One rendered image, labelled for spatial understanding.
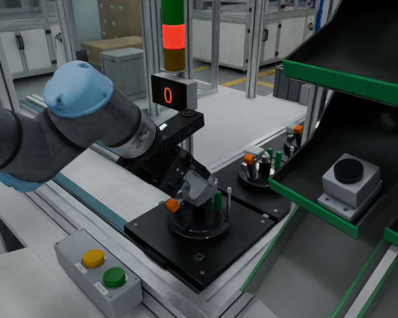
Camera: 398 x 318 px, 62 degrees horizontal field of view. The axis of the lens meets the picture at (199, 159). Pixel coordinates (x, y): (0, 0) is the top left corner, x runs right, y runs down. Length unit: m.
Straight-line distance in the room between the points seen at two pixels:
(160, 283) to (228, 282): 0.13
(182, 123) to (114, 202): 0.42
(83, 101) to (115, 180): 0.62
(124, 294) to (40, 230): 0.41
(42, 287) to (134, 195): 0.32
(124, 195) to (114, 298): 0.38
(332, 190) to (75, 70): 0.33
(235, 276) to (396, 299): 0.27
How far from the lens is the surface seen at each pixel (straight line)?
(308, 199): 0.46
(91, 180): 1.05
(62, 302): 0.80
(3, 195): 1.19
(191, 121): 0.58
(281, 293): 0.58
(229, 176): 0.92
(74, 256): 0.74
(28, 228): 1.02
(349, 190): 0.39
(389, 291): 0.56
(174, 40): 0.78
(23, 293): 0.85
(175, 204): 0.64
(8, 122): 0.42
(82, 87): 0.42
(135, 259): 0.71
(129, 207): 0.91
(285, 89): 2.68
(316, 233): 0.58
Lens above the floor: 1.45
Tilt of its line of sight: 29 degrees down
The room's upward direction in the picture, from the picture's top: straight up
